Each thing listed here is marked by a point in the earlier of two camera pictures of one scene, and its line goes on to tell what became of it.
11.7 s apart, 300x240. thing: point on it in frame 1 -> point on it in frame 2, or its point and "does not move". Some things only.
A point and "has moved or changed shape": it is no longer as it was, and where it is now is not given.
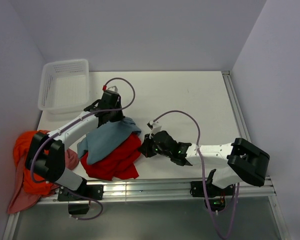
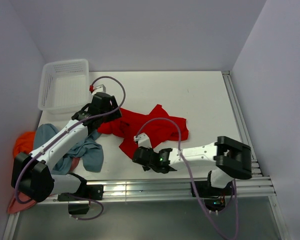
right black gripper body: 152,149 -> 148,167
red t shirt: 121,164 -> 161,132
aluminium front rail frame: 126,189 does not move
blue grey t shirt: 102,142 has moved or changed shape
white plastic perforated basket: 64,87 does not move
